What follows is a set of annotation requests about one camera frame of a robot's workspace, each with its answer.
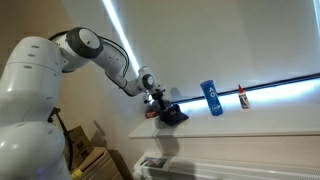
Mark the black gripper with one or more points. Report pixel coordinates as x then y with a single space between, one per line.
160 96

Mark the navy cap with yellow logo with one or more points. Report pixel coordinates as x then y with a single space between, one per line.
173 116

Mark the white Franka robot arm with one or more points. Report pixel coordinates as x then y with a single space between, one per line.
30 100

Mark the blue tennis ball can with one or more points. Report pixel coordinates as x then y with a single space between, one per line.
212 98

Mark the white glue bottle red cap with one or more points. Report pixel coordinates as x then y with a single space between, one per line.
244 100

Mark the colourful sticker on radiator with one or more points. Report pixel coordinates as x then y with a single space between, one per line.
153 162

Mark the white roller blind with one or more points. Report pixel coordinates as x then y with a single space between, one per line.
216 43

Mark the large cardboard box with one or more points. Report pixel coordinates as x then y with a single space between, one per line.
100 166

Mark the open white drawer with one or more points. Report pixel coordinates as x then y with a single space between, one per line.
233 170

